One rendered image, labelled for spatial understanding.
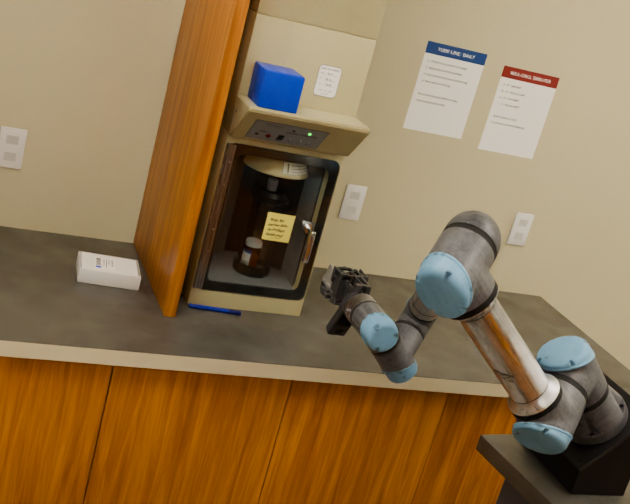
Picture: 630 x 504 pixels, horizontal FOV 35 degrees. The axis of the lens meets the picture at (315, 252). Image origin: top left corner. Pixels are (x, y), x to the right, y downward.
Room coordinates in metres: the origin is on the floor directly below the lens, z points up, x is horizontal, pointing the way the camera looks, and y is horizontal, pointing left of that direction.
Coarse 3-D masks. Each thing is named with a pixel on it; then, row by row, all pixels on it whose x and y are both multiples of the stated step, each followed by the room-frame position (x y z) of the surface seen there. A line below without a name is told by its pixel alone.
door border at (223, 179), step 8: (232, 152) 2.43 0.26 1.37; (224, 160) 2.42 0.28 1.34; (232, 160) 2.43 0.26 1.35; (224, 168) 2.42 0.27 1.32; (224, 176) 2.42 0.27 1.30; (224, 184) 2.42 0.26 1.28; (224, 192) 2.43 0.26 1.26; (216, 200) 2.42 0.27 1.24; (216, 208) 2.42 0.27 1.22; (216, 216) 2.43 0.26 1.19; (216, 224) 2.43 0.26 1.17; (208, 232) 2.42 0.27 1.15; (208, 240) 2.42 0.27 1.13; (208, 248) 2.43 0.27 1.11; (200, 256) 2.42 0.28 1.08; (208, 256) 2.43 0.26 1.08; (200, 272) 2.42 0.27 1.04; (200, 280) 2.42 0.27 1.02
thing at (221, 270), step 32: (256, 160) 2.45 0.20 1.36; (288, 160) 2.49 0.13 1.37; (320, 160) 2.52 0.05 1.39; (256, 192) 2.46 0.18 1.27; (288, 192) 2.49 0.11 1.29; (320, 192) 2.53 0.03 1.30; (224, 224) 2.44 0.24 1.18; (256, 224) 2.47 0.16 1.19; (320, 224) 2.54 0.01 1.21; (224, 256) 2.44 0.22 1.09; (256, 256) 2.48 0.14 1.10; (288, 256) 2.51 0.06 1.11; (224, 288) 2.45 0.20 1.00; (256, 288) 2.49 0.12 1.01; (288, 288) 2.52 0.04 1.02
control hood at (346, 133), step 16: (240, 96) 2.41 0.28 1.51; (240, 112) 2.38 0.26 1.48; (256, 112) 2.33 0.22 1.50; (272, 112) 2.35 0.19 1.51; (304, 112) 2.43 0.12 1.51; (320, 112) 2.49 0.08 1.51; (240, 128) 2.38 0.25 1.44; (320, 128) 2.41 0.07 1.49; (336, 128) 2.42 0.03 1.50; (352, 128) 2.43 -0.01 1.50; (368, 128) 2.46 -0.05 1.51; (288, 144) 2.46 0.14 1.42; (320, 144) 2.47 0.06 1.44; (336, 144) 2.48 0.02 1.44; (352, 144) 2.49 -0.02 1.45
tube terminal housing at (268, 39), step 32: (256, 32) 2.43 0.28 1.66; (288, 32) 2.46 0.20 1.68; (320, 32) 2.50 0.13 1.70; (288, 64) 2.47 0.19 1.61; (352, 64) 2.54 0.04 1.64; (320, 96) 2.51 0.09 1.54; (352, 96) 2.55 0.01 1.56; (224, 128) 2.47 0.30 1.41; (192, 256) 2.48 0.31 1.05; (192, 288) 2.43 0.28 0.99
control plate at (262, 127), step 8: (256, 120) 2.36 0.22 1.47; (256, 128) 2.39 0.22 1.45; (264, 128) 2.39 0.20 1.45; (272, 128) 2.39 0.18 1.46; (280, 128) 2.40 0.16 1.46; (288, 128) 2.40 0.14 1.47; (296, 128) 2.40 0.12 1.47; (304, 128) 2.41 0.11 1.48; (248, 136) 2.41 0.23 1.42; (256, 136) 2.42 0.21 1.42; (264, 136) 2.42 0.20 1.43; (272, 136) 2.42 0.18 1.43; (288, 136) 2.43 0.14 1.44; (296, 136) 2.43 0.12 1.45; (304, 136) 2.44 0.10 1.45; (312, 136) 2.44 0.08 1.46; (320, 136) 2.44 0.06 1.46; (296, 144) 2.46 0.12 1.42; (304, 144) 2.47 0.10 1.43; (312, 144) 2.47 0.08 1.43
